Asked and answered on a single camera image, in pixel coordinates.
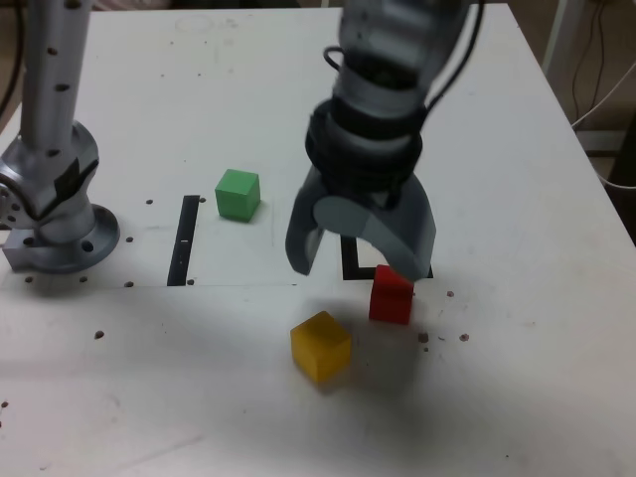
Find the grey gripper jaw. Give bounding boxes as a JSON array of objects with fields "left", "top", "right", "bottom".
[
  {"left": 285, "top": 166, "right": 329, "bottom": 277},
  {"left": 312, "top": 176, "right": 438, "bottom": 283}
]

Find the red cube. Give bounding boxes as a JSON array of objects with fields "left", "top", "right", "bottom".
[{"left": 368, "top": 264, "right": 415, "bottom": 326}]

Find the green cube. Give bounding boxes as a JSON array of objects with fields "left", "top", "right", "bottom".
[{"left": 214, "top": 168, "right": 261, "bottom": 222}]

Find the yellow cube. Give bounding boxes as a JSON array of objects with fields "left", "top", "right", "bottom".
[{"left": 290, "top": 310, "right": 353, "bottom": 384}]

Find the black tape square outline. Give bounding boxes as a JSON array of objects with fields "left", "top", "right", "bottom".
[{"left": 340, "top": 236, "right": 434, "bottom": 282}]

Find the black tape strip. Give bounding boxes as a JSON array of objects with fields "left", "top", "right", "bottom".
[{"left": 166, "top": 195, "right": 201, "bottom": 288}]

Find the white cable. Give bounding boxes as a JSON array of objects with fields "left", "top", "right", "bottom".
[{"left": 569, "top": 64, "right": 636, "bottom": 130}]

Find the white metal post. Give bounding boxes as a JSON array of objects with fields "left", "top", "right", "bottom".
[{"left": 541, "top": 0, "right": 571, "bottom": 76}]

